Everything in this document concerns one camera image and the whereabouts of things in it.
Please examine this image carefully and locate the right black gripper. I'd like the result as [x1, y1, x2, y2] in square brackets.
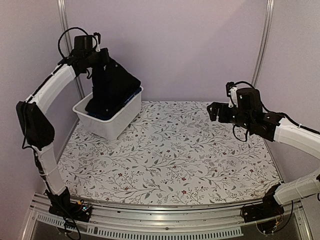
[207, 101, 253, 131]

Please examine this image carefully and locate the aluminium corner post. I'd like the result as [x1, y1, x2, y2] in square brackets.
[56, 0, 86, 100]
[251, 0, 275, 87]

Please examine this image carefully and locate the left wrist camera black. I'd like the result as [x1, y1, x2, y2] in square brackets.
[73, 32, 101, 53]

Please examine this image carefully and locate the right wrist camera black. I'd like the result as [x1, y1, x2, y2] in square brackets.
[225, 81, 263, 113]

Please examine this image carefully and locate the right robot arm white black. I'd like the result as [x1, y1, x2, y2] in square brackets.
[207, 102, 320, 218]

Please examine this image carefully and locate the left aluminium corner post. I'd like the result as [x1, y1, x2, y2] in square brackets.
[56, 0, 86, 100]

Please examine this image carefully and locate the white plastic bin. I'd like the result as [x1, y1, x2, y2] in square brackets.
[72, 87, 144, 140]

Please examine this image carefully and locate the floral patterned tablecloth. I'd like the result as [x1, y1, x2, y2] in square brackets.
[58, 101, 281, 206]

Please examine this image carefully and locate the right aluminium corner post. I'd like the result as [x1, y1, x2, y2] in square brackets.
[251, 0, 275, 87]

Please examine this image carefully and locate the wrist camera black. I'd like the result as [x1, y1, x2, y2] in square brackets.
[225, 81, 263, 113]
[73, 32, 101, 53]

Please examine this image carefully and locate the blue plaid shirt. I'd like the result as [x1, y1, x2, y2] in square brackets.
[85, 87, 142, 121]

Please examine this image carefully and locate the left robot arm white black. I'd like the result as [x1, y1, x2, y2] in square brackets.
[15, 48, 109, 196]

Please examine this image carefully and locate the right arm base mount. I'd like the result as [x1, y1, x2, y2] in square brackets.
[240, 198, 285, 223]

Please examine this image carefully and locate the black long sleeve shirt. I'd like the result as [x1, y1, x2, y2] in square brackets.
[84, 56, 142, 120]

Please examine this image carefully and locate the aluminium front rail frame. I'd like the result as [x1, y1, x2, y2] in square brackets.
[20, 193, 313, 240]

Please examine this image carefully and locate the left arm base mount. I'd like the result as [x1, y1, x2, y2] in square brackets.
[46, 191, 92, 223]

